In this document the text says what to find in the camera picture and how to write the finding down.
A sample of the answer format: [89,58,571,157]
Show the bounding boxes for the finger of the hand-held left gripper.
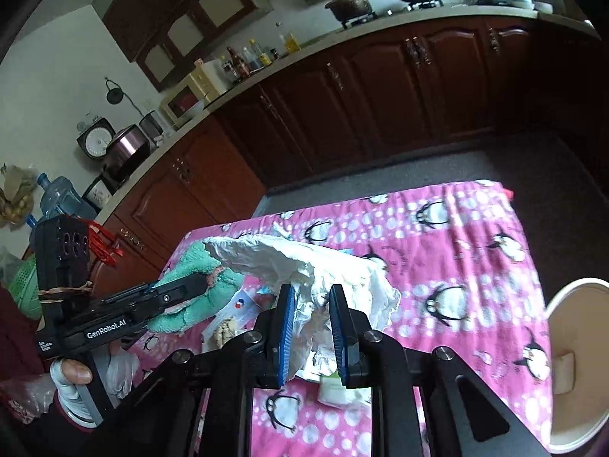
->
[97,282,160,306]
[145,273,210,316]

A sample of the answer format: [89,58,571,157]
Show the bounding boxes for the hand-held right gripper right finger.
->
[328,284,553,457]

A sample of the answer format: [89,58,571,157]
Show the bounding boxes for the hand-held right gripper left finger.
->
[97,284,298,457]

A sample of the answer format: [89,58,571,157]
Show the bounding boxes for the teal fluffy towel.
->
[147,239,246,335]

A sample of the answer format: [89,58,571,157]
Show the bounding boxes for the white tissue paper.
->
[204,235,401,384]

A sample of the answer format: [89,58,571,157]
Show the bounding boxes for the white round bucket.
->
[542,277,609,456]

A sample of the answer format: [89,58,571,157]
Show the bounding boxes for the person's left forearm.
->
[45,397,103,441]

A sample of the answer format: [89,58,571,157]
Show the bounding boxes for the person's left hand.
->
[50,343,141,425]

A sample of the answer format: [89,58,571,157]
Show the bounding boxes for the green plastic basket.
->
[7,251,45,321]

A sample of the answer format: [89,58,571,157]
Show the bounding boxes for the red plastic ribbon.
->
[88,220,125,266]

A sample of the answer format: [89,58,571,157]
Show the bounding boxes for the white packet with round logo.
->
[218,289,261,327]

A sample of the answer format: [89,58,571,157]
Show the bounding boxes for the beige food scrap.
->
[210,322,241,350]

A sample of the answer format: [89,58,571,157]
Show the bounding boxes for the blue water jug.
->
[37,174,97,224]

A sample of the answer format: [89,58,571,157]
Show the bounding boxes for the bag of potatoes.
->
[0,163,40,230]

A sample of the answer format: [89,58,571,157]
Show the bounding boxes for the small framed box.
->
[82,175,116,209]

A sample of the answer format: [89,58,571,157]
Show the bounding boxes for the round kitchen scale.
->
[76,115,118,161]

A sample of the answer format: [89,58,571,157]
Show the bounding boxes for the maroon rice cooker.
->
[103,124,153,182]

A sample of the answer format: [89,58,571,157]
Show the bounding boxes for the pink penguin printed tablecloth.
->
[128,179,553,457]

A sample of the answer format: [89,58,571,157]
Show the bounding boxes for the silver kettle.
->
[138,110,166,142]

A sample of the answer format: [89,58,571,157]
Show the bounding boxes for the cream microwave oven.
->
[158,77,211,128]

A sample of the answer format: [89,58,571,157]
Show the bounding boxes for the cream plastic canister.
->
[189,58,230,102]

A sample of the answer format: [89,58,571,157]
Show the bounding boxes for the dark sauce bottle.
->
[226,46,251,81]

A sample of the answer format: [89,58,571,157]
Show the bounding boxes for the dark wooden lower cabinets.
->
[88,13,609,298]

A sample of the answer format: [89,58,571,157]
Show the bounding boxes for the dark wooden wall cabinets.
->
[101,0,274,92]

